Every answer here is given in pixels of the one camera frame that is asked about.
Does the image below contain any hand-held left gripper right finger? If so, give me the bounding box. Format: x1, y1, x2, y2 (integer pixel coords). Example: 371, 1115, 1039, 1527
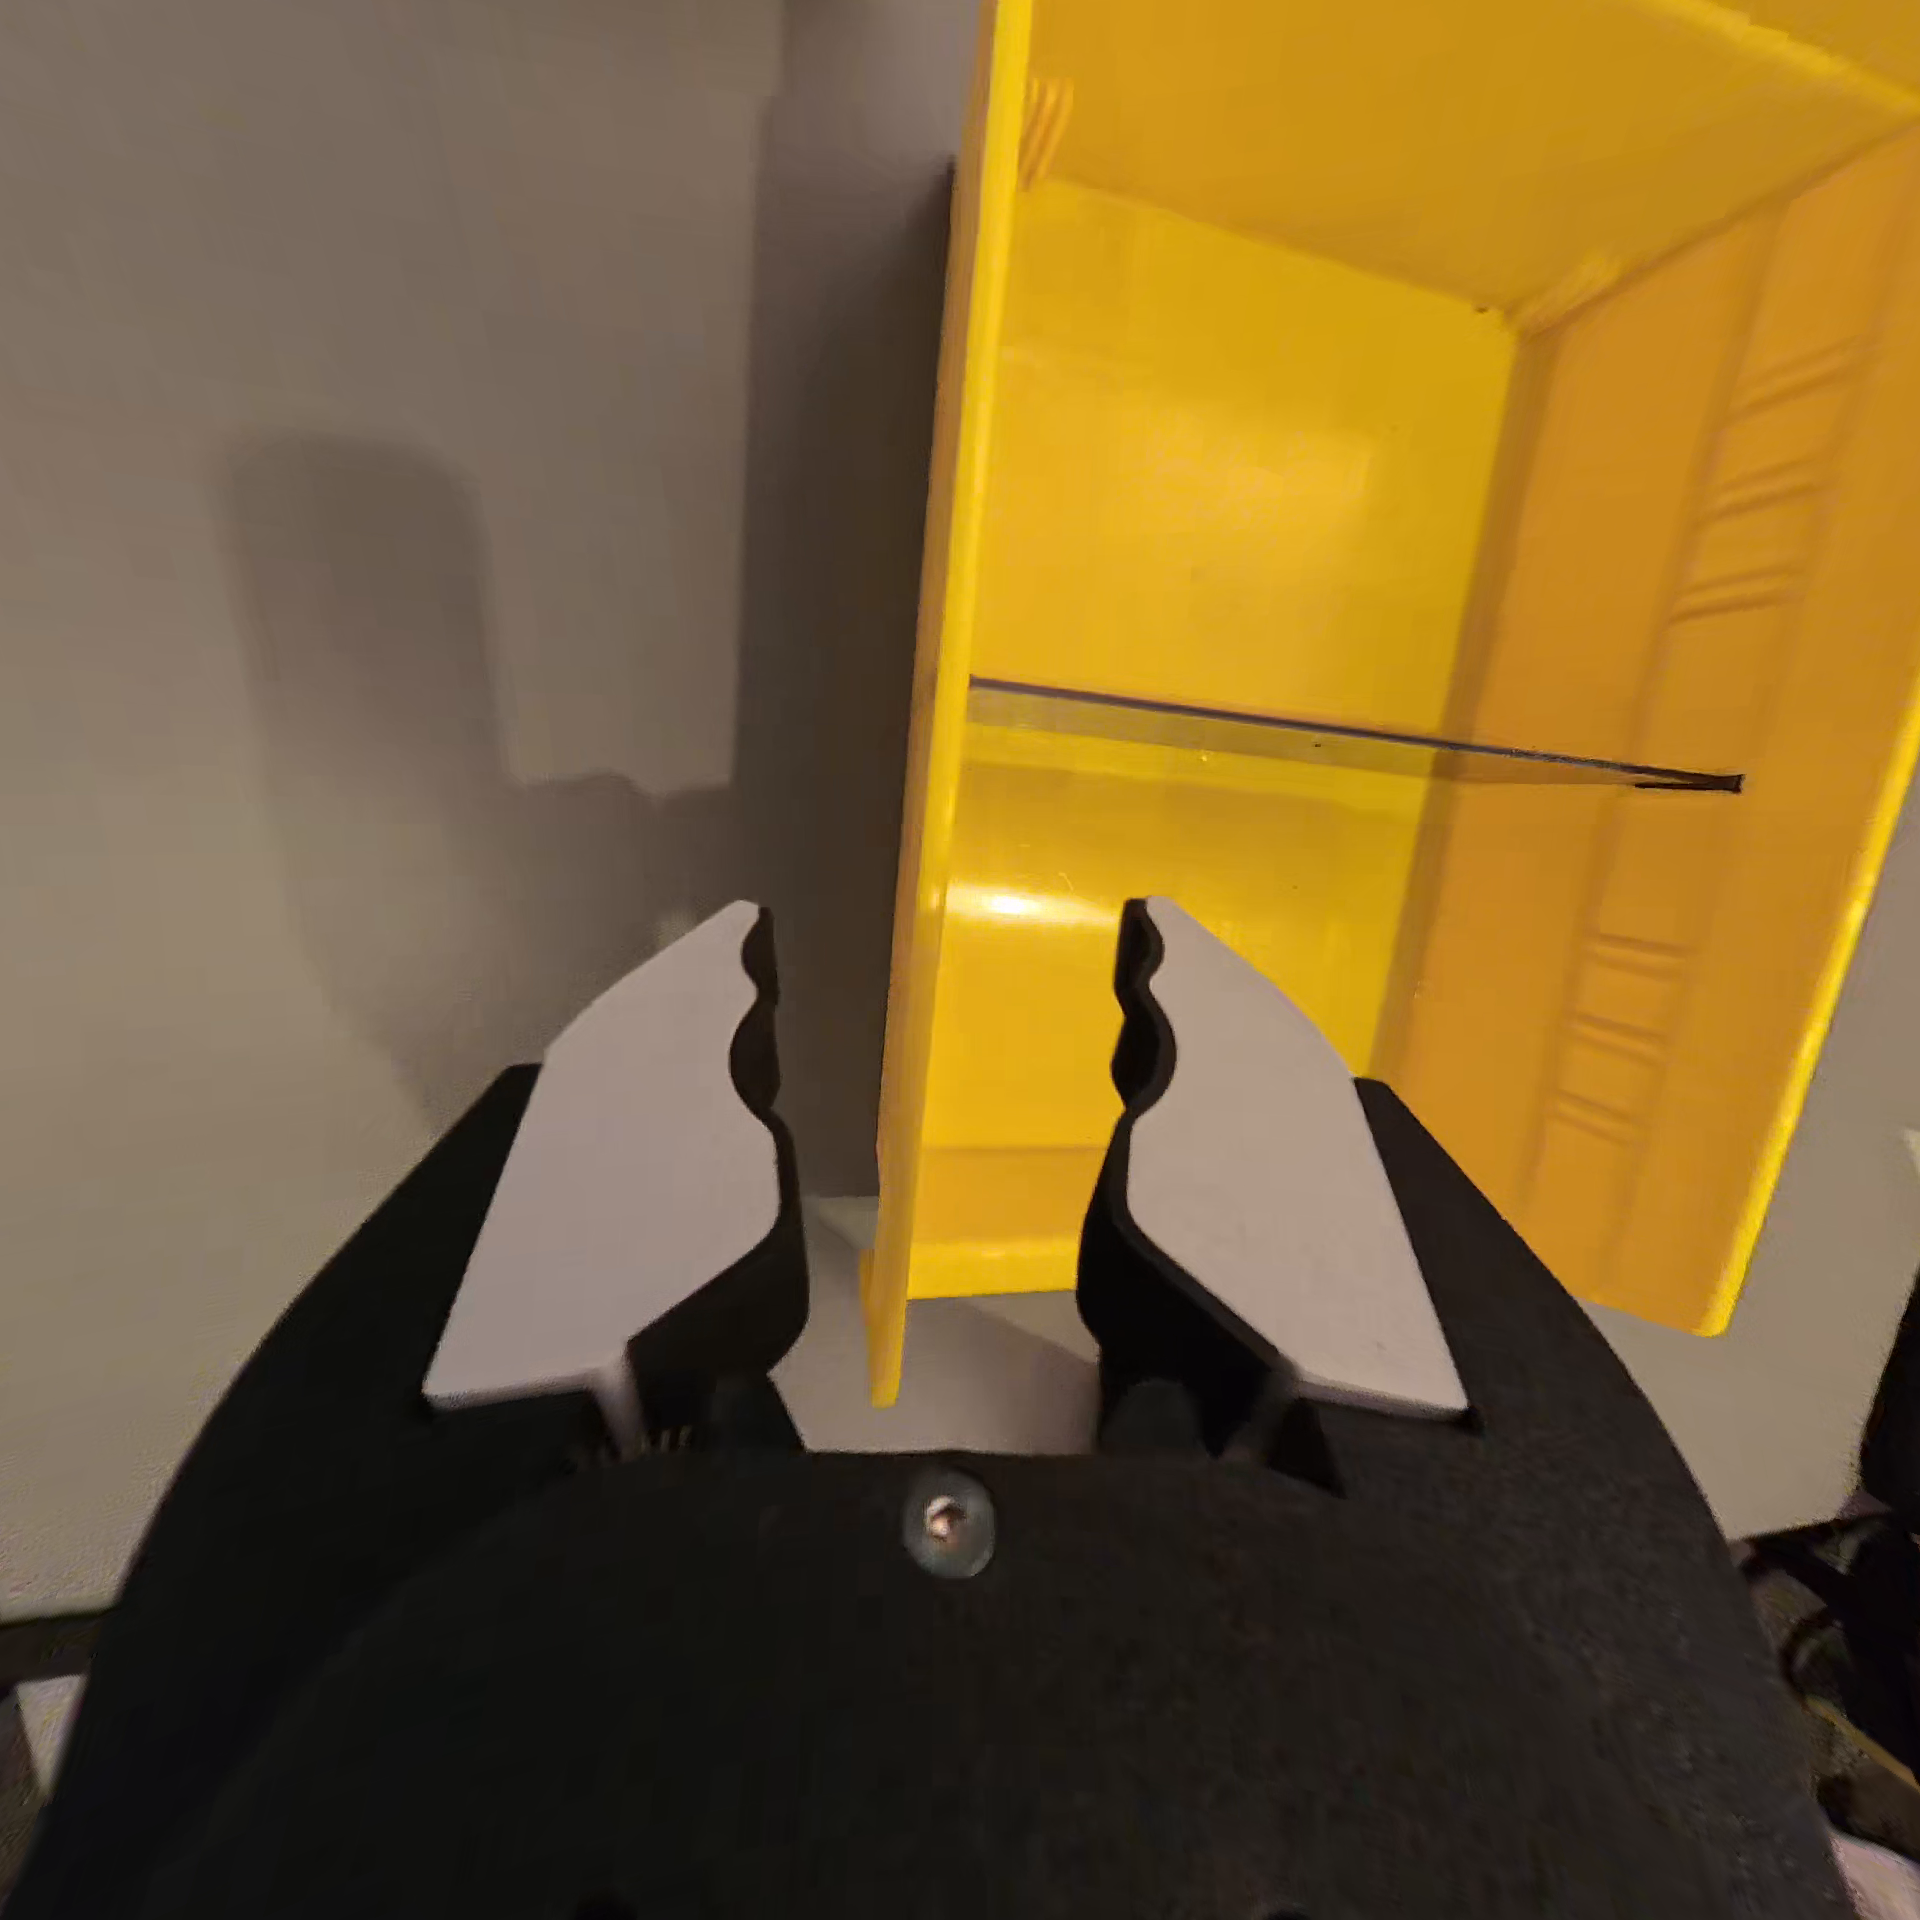
1076, 897, 1472, 1453

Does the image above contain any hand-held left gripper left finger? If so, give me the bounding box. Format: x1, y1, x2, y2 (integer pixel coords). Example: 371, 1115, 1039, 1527
424, 900, 815, 1453

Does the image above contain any yellow plastic bin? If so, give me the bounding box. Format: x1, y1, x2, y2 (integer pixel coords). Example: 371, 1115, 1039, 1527
859, 0, 1920, 1415

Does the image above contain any clear bin divider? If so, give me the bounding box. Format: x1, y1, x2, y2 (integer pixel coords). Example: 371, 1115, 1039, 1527
964, 674, 1748, 799

